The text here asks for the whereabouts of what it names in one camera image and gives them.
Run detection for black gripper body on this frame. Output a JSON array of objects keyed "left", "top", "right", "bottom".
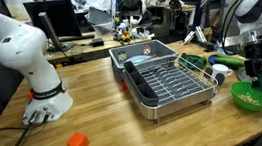
[{"left": 243, "top": 43, "right": 262, "bottom": 65}]

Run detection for clear plastic bin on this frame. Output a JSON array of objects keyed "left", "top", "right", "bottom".
[{"left": 86, "top": 4, "right": 117, "bottom": 37}]

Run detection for white headset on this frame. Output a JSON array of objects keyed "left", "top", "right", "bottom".
[{"left": 130, "top": 24, "right": 155, "bottom": 42}]

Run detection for black computer monitor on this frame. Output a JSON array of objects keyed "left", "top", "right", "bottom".
[{"left": 23, "top": 0, "right": 86, "bottom": 56}]

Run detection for wooden background desk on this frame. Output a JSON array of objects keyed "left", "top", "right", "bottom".
[{"left": 43, "top": 24, "right": 155, "bottom": 66}]

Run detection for white mug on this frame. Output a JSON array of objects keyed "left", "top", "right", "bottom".
[{"left": 210, "top": 62, "right": 234, "bottom": 81}]

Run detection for small red object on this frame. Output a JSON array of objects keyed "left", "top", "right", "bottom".
[{"left": 119, "top": 79, "right": 129, "bottom": 92}]

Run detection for black power adapter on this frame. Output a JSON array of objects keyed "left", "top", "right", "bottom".
[{"left": 91, "top": 37, "right": 105, "bottom": 48}]

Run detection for red white checkered cube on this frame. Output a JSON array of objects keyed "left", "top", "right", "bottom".
[{"left": 142, "top": 44, "right": 153, "bottom": 56}]

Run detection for yellow rubber duck toy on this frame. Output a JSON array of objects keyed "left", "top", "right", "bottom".
[{"left": 119, "top": 30, "right": 133, "bottom": 46}]

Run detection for green cucumber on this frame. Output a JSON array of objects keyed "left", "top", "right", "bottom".
[
  {"left": 214, "top": 53, "right": 247, "bottom": 72},
  {"left": 215, "top": 51, "right": 238, "bottom": 61}
]

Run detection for dark green plate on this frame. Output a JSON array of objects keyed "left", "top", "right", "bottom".
[{"left": 177, "top": 50, "right": 209, "bottom": 73}]

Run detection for orange cube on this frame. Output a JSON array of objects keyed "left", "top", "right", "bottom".
[{"left": 65, "top": 130, "right": 91, "bottom": 146}]

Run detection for black white checkered cube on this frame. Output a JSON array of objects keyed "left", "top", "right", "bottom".
[{"left": 116, "top": 49, "right": 127, "bottom": 62}]

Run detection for bright green bowl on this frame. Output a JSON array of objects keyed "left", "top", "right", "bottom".
[{"left": 229, "top": 77, "right": 262, "bottom": 116}]

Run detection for grey plastic bin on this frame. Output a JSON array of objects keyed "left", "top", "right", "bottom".
[{"left": 107, "top": 36, "right": 181, "bottom": 83}]

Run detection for beige food pieces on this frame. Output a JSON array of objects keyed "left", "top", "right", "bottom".
[{"left": 236, "top": 91, "right": 261, "bottom": 108}]

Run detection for aluminium extrusion rail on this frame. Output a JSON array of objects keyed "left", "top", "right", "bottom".
[{"left": 180, "top": 23, "right": 220, "bottom": 55}]

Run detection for light blue plate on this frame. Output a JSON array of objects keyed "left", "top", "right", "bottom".
[{"left": 124, "top": 53, "right": 158, "bottom": 66}]

